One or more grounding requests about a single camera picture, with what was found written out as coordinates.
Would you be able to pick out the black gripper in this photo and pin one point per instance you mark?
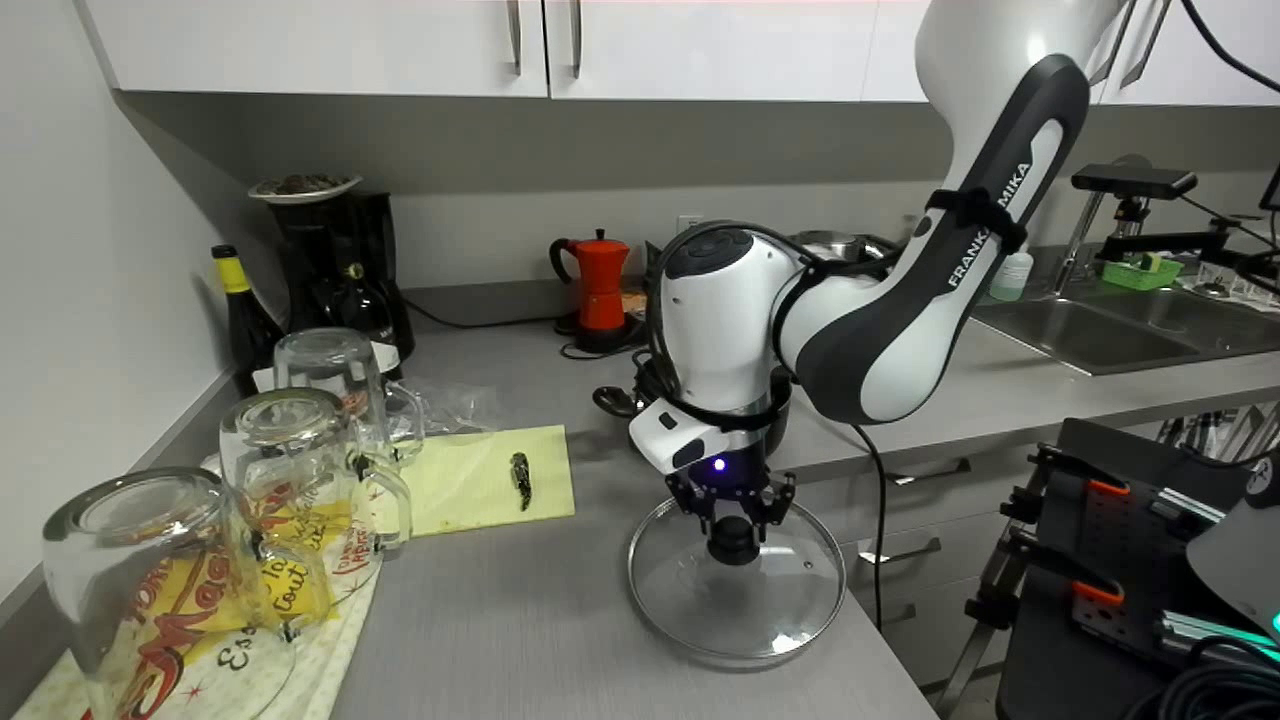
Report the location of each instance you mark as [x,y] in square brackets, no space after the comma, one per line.
[721,477]

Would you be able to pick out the glass lid with black knob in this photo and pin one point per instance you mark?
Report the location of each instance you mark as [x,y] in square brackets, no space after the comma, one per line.
[744,614]

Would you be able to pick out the grey robot base cover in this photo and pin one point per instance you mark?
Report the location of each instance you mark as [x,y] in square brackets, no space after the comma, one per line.
[1243,561]

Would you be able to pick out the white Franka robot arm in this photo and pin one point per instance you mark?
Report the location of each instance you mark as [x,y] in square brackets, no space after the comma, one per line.
[881,334]

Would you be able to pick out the red moka pot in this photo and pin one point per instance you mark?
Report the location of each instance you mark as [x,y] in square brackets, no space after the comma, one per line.
[603,282]

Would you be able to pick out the small dark object on cloth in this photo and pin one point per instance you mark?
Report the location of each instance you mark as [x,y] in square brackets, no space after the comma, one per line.
[521,480]

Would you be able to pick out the black clamp with orange tip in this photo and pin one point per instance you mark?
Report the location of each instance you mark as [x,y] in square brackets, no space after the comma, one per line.
[1073,468]
[1065,565]

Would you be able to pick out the white soap bottle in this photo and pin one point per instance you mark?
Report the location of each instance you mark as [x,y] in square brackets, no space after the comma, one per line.
[1021,276]

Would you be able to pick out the stainless steel sink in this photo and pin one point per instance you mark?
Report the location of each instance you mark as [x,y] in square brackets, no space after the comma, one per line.
[1093,334]

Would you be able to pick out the printed white dish towel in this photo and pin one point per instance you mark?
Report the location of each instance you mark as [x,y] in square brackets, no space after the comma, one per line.
[340,641]

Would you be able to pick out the clear drinking glass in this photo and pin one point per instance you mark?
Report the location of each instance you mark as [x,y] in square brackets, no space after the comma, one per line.
[134,574]
[324,374]
[285,480]

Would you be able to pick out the black drip coffee maker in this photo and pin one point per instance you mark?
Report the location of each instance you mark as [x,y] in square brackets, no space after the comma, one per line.
[333,267]

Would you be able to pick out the green sponge holder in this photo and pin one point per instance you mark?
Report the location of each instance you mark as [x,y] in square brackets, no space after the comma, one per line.
[1140,272]

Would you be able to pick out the dark wine bottle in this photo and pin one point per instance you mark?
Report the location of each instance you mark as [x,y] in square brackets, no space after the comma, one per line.
[245,334]

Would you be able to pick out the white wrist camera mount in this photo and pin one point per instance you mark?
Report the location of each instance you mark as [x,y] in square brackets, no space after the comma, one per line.
[664,433]

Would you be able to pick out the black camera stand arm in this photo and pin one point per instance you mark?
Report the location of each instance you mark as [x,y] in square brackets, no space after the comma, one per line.
[1161,246]

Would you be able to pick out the black stereo camera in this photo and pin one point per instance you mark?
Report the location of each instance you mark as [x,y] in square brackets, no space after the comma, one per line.
[1135,183]

